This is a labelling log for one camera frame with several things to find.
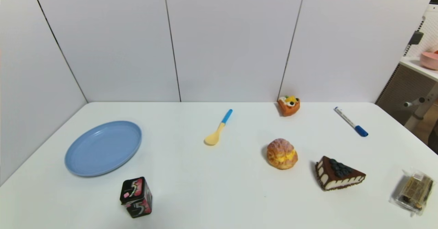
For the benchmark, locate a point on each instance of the black red gum box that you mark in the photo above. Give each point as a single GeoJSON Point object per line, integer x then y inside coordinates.
{"type": "Point", "coordinates": [136, 197]}

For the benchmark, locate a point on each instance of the blue round plate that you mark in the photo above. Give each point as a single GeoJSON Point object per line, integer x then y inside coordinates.
{"type": "Point", "coordinates": [102, 148]}

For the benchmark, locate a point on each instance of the orange fruit tart toy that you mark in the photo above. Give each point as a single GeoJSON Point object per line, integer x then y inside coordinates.
{"type": "Point", "coordinates": [289, 106]}

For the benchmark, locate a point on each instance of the cream puff toy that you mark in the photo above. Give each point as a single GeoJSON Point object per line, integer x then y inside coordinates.
{"type": "Point", "coordinates": [281, 154]}

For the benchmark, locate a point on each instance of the white marker blue cap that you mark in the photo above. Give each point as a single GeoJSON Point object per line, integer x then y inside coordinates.
{"type": "Point", "coordinates": [350, 121]}

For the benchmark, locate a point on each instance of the chocolate blueberry cake slice toy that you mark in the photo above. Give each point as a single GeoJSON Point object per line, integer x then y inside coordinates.
{"type": "Point", "coordinates": [337, 176]}

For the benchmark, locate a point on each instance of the brown perforated panel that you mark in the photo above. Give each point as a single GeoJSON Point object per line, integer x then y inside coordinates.
{"type": "Point", "coordinates": [395, 92]}

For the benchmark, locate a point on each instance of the white stand with lever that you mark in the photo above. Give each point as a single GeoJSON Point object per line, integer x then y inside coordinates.
{"type": "Point", "coordinates": [422, 107]}

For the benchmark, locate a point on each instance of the white shelf board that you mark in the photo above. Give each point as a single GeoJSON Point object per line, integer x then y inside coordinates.
{"type": "Point", "coordinates": [419, 68]}

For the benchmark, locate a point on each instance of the clear wrapped brown snack pack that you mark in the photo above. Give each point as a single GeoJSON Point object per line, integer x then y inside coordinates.
{"type": "Point", "coordinates": [414, 190]}

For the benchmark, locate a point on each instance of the pink bowl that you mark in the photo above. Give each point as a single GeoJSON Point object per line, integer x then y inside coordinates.
{"type": "Point", "coordinates": [429, 60]}

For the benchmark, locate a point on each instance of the white perforated pegboard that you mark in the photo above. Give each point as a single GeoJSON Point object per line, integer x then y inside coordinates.
{"type": "Point", "coordinates": [427, 30]}

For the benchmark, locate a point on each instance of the grey clamp bracket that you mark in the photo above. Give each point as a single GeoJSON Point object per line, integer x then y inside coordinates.
{"type": "Point", "coordinates": [416, 37]}

